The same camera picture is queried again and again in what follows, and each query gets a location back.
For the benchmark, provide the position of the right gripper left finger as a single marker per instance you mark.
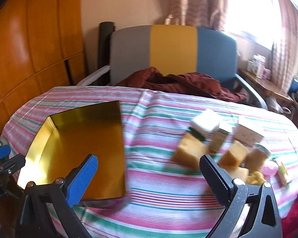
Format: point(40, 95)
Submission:
point(34, 219)

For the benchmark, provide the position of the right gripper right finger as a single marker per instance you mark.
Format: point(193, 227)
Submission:
point(263, 218)

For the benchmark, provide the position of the yellow sponge block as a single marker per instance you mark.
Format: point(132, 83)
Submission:
point(189, 151)
point(235, 155)
point(234, 172)

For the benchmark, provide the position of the small green carton box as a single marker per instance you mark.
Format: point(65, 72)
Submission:
point(219, 137)

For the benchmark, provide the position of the white cardboard box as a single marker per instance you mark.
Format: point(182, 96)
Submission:
point(248, 131)

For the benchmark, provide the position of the white green scrub sponge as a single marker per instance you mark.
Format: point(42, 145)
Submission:
point(205, 123)

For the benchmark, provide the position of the pink hair roller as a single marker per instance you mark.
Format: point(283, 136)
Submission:
point(269, 169)

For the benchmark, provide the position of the cracker snack packet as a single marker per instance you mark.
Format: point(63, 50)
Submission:
point(282, 174)

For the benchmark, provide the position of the gold metal tray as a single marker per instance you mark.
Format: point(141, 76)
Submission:
point(66, 138)

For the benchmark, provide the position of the striped bed sheet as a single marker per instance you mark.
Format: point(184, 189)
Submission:
point(167, 199)

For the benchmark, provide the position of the magenta quilted blanket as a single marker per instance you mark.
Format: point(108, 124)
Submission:
point(290, 222)

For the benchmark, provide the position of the dark red blanket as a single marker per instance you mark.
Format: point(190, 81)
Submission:
point(195, 84)

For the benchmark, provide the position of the wooden desk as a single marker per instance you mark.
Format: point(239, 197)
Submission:
point(265, 87)

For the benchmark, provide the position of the wooden wardrobe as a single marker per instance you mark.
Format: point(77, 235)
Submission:
point(41, 47)

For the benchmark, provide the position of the blue bag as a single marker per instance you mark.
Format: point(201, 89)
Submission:
point(294, 85)

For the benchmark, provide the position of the white boxes on desk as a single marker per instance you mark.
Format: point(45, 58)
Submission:
point(257, 67)

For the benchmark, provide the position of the grey yellow blue chair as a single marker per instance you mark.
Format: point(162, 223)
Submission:
point(173, 49)

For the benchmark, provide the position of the pink patterned curtain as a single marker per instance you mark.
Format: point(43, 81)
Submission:
point(209, 14)

